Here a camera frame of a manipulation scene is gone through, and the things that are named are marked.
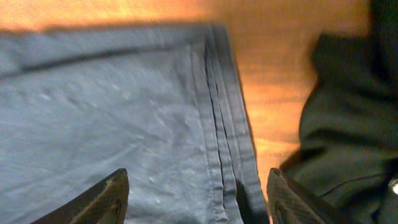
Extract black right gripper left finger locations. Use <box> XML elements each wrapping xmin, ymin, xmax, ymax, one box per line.
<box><xmin>33</xmin><ymin>169</ymin><xmax>129</xmax><ymax>224</ymax></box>

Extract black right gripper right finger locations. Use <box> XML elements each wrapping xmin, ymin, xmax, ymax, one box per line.
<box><xmin>267</xmin><ymin>168</ymin><xmax>356</xmax><ymax>224</ymax></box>

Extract dark blue shorts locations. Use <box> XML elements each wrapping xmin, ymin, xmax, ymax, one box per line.
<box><xmin>1</xmin><ymin>24</ymin><xmax>269</xmax><ymax>223</ymax></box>

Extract black printed t-shirt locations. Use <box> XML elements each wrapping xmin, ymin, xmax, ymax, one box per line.
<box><xmin>282</xmin><ymin>0</ymin><xmax>397</xmax><ymax>223</ymax></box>

